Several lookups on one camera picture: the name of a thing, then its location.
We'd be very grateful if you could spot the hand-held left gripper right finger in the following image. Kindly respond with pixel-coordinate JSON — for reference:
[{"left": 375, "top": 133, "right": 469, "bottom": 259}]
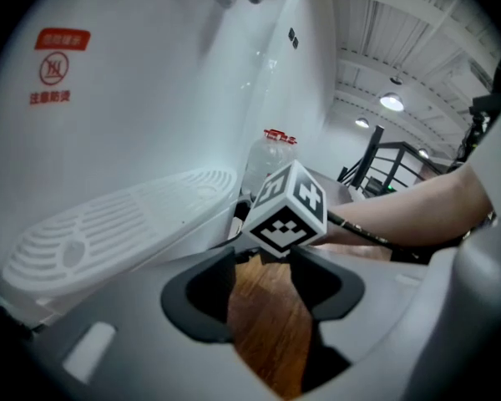
[{"left": 291, "top": 217, "right": 501, "bottom": 401}]

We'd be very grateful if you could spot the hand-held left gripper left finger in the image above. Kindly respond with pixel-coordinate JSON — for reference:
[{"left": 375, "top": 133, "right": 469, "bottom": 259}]
[{"left": 24, "top": 246, "right": 286, "bottom": 401}]

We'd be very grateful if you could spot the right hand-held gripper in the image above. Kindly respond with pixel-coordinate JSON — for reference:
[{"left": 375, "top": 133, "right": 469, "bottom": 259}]
[{"left": 232, "top": 159, "right": 329, "bottom": 266}]

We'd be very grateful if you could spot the white water dispenser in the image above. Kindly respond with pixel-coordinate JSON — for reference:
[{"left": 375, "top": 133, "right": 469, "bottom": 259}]
[{"left": 0, "top": 0, "right": 336, "bottom": 333}]

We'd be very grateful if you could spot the person's right forearm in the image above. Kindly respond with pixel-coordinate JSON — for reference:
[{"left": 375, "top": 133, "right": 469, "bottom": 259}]
[{"left": 312, "top": 160, "right": 496, "bottom": 251}]

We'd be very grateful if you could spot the clear water bottle red cap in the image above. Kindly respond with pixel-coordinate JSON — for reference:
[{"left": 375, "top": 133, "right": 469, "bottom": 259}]
[{"left": 240, "top": 128, "right": 298, "bottom": 196}]

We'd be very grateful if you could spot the black stair railing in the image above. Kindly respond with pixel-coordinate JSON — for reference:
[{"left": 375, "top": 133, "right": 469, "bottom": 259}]
[{"left": 337, "top": 124, "right": 463, "bottom": 198}]

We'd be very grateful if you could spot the white slotted drip tray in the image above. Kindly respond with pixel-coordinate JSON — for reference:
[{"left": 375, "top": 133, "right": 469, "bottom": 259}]
[{"left": 2, "top": 167, "right": 239, "bottom": 298}]

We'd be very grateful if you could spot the large round ceiling lamp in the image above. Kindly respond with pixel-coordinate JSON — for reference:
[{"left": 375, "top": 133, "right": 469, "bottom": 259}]
[{"left": 378, "top": 91, "right": 406, "bottom": 112}]

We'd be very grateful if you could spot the white shirt sleeve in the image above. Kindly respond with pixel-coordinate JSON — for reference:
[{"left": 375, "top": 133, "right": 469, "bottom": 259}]
[{"left": 467, "top": 92, "right": 501, "bottom": 225}]

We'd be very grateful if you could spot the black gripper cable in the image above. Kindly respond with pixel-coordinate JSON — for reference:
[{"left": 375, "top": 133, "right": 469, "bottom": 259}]
[{"left": 326, "top": 211, "right": 432, "bottom": 265}]

